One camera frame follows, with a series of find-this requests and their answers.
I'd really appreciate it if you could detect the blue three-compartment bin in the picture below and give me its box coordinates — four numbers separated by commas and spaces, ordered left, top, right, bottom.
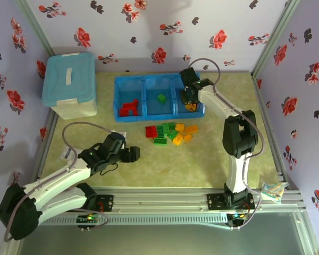
113, 73, 206, 123

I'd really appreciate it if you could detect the large red lego plate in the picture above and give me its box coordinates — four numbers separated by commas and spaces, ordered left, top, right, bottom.
129, 99, 140, 116

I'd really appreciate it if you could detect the white paper card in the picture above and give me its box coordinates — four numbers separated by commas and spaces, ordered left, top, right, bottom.
60, 147, 75, 161

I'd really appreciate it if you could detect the left controller board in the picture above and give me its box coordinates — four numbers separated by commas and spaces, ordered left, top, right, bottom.
77, 214, 102, 223

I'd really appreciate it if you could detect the controller board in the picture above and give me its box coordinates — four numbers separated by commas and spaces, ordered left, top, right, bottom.
228, 212, 250, 229
77, 214, 102, 223

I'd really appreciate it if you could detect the storage box with blue lid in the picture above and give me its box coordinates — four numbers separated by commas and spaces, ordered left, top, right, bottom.
41, 52, 98, 120

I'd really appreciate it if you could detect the clear bag of colourful items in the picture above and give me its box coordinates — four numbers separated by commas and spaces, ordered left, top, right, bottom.
260, 181, 289, 204

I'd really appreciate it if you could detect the right controller board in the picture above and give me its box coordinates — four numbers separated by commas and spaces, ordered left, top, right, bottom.
228, 212, 250, 229

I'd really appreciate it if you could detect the grey right arm cable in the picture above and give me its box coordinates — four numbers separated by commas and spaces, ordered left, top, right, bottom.
187, 57, 264, 192

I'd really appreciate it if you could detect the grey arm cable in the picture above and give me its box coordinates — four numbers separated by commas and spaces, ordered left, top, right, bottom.
4, 121, 123, 243
187, 57, 264, 192

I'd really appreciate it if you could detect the grey left arm cable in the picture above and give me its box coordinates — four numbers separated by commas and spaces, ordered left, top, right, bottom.
4, 121, 123, 243

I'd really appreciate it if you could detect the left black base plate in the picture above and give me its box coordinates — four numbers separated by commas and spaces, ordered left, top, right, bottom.
94, 194, 115, 213

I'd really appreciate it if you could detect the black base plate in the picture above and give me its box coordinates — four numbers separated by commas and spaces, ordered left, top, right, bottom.
94, 194, 115, 213
206, 193, 256, 211

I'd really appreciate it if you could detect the aluminium cross rail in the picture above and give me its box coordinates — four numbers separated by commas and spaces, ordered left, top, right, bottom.
34, 186, 308, 215

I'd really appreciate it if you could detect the left base cable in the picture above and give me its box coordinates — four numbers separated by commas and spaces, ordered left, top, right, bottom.
89, 204, 110, 231

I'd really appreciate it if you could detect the base cable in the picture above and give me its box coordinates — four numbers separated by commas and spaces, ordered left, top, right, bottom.
89, 204, 110, 231
238, 185, 263, 230

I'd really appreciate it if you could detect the slotted grey cable duct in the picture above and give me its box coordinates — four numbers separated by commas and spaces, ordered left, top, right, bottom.
39, 214, 228, 226

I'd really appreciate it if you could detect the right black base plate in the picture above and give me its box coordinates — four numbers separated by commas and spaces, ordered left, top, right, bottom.
206, 193, 256, 211

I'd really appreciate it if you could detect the aluminium corner post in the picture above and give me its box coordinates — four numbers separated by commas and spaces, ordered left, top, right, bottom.
14, 0, 54, 55
250, 0, 301, 81

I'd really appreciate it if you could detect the right base cable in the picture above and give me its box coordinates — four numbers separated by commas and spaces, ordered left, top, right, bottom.
238, 185, 263, 230

